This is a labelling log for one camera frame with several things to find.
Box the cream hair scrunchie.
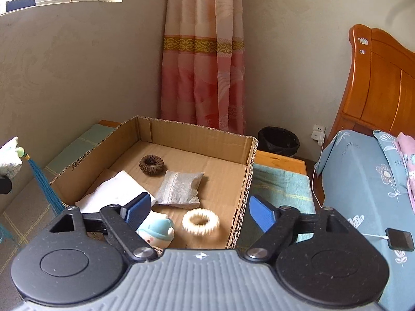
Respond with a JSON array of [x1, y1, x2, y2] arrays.
[[182, 209, 220, 237]]

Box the wooden bed headboard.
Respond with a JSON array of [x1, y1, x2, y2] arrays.
[[326, 24, 415, 143]]

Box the floral pouch with teal cord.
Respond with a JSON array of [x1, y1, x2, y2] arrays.
[[0, 135, 66, 244]]

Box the grey lace sachet pillow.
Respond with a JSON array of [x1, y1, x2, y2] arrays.
[[154, 171, 204, 209]]

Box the brown hair scrunchie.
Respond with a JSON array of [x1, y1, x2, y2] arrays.
[[139, 154, 165, 176]]

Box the black smartphone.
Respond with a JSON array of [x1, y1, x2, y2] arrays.
[[385, 228, 414, 252]]

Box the white cloth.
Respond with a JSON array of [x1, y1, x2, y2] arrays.
[[74, 169, 156, 214]]

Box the pink floral quilt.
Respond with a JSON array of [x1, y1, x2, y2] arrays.
[[397, 132, 415, 212]]

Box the open cardboard box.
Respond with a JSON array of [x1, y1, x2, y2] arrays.
[[51, 116, 258, 249]]

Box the blue white plush toy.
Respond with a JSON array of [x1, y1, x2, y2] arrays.
[[136, 211, 175, 249]]

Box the pink patterned curtain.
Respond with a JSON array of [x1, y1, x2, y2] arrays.
[[161, 0, 245, 134]]

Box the white wall socket with charger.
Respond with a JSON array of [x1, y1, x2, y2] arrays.
[[311, 124, 326, 147]]

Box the white charging cable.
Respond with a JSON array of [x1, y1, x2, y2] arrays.
[[310, 138, 390, 241]]

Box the blue floral bed sheet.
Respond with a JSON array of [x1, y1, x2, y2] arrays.
[[316, 130, 415, 310]]

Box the black waste bin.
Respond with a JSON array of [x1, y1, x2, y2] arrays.
[[258, 126, 300, 157]]

